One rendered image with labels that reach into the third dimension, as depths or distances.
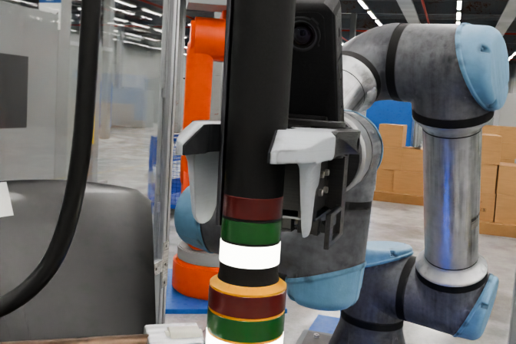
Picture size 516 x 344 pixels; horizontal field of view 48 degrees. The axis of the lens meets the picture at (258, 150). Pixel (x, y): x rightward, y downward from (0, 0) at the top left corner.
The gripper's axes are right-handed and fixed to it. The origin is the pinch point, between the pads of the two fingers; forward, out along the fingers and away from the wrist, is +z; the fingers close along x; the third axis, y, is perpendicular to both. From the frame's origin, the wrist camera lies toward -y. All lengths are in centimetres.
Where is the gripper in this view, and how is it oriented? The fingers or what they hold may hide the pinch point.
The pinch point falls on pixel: (235, 137)
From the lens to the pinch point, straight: 29.3
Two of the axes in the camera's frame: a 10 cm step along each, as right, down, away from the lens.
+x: -9.5, -0.9, 3.1
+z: -3.2, 0.5, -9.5
